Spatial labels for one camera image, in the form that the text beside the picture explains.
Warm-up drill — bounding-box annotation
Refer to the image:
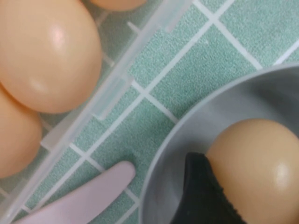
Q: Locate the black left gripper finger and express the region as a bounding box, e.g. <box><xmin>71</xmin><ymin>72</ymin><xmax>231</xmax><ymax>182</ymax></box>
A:
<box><xmin>171</xmin><ymin>152</ymin><xmax>246</xmax><ymax>224</ymax></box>

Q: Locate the tan plastic egg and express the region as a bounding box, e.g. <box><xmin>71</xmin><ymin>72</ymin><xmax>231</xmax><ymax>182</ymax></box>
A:
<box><xmin>205</xmin><ymin>118</ymin><xmax>299</xmax><ymax>224</ymax></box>
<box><xmin>90</xmin><ymin>0</ymin><xmax>148</xmax><ymax>12</ymax></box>
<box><xmin>0</xmin><ymin>84</ymin><xmax>43</xmax><ymax>179</ymax></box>
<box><xmin>0</xmin><ymin>0</ymin><xmax>103</xmax><ymax>114</ymax></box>

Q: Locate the clear plastic egg box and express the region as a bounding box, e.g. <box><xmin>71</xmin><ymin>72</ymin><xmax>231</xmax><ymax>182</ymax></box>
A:
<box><xmin>0</xmin><ymin>0</ymin><xmax>196</xmax><ymax>224</ymax></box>

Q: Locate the grey-blue round bowl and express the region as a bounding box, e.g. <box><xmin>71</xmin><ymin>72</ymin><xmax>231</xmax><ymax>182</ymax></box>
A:
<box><xmin>139</xmin><ymin>63</ymin><xmax>299</xmax><ymax>224</ymax></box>

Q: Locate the green checked tablecloth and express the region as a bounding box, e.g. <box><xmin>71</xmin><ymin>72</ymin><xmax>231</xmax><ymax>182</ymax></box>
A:
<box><xmin>0</xmin><ymin>0</ymin><xmax>299</xmax><ymax>224</ymax></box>

